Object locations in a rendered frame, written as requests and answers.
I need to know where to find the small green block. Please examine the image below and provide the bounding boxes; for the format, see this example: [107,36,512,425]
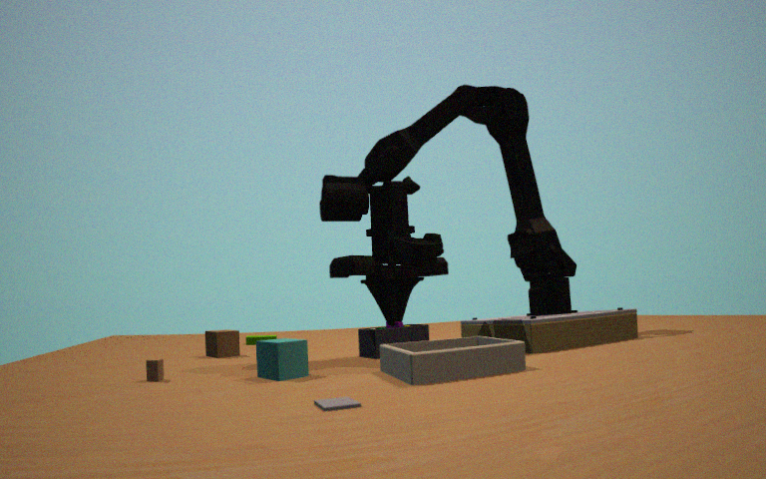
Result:
[245,334,277,345]

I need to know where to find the teal cube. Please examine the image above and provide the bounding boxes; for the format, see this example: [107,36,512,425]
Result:
[256,338,308,381]

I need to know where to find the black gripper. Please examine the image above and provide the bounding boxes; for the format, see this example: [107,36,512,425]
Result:
[329,219,449,325]

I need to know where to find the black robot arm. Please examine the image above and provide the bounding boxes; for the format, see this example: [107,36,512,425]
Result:
[319,85,577,316]

